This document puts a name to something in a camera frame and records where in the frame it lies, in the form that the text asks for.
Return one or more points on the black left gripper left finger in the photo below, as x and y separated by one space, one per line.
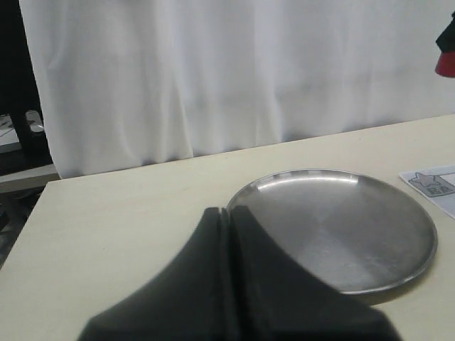
190 299

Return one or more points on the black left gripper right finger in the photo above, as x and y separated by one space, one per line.
277 299

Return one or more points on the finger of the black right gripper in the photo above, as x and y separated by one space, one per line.
446 40

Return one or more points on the red cylinder game piece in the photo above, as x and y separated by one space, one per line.
445 66

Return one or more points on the round steel plate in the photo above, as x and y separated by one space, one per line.
356 233

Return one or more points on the paper number game board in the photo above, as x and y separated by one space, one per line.
436 184

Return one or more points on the white backdrop curtain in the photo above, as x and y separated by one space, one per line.
125 84

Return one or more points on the black stand post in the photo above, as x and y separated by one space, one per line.
19 94

